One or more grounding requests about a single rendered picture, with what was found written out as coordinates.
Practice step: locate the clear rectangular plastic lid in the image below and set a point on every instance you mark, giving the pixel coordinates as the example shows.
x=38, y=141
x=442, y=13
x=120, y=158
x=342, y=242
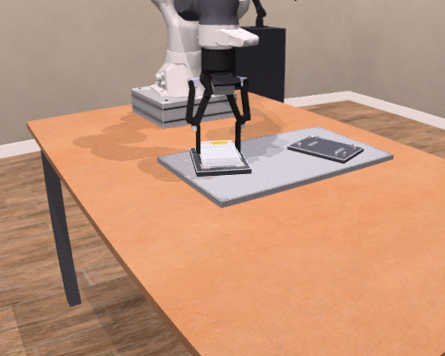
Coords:
x=219, y=151

